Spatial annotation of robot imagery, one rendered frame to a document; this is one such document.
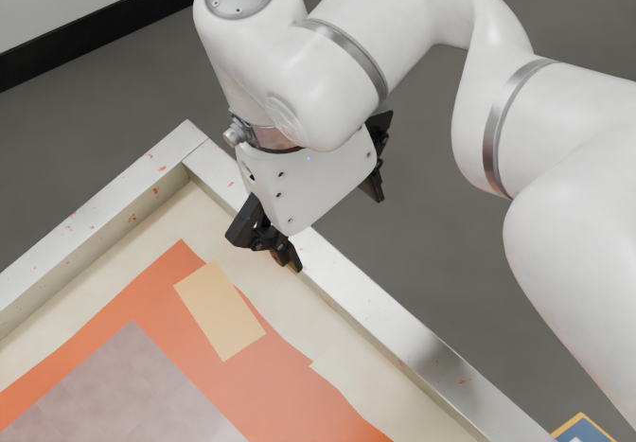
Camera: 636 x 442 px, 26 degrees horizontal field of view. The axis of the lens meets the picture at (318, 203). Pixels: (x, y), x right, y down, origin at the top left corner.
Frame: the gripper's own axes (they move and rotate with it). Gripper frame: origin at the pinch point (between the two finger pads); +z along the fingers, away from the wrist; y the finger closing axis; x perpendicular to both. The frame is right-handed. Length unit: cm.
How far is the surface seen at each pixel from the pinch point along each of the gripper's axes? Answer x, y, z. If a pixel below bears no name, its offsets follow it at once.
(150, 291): 17.2, -12.9, 15.7
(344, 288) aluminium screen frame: 0.8, -0.6, 11.6
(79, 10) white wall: 196, 41, 153
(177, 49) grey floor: 181, 55, 170
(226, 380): 3.8, -13.6, 15.5
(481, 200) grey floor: 89, 77, 175
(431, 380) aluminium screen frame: -11.8, -1.5, 11.3
